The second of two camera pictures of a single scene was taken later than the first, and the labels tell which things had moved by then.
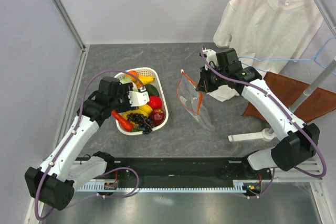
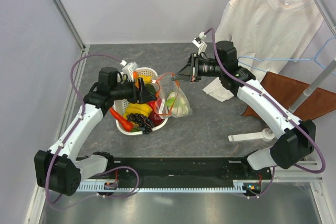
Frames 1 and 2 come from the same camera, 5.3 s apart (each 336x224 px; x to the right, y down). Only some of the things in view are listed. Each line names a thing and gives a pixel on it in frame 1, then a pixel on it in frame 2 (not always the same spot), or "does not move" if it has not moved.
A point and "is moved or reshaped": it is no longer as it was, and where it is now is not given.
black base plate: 184,170 does not move
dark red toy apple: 157,116 does not move
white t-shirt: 269,30 does not move
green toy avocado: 151,90 does not move
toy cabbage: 125,78 is moved or reshaped
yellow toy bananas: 144,109 does not move
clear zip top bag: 190,96 → 171,102
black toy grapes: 145,124 does not move
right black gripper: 204,84 → 185,74
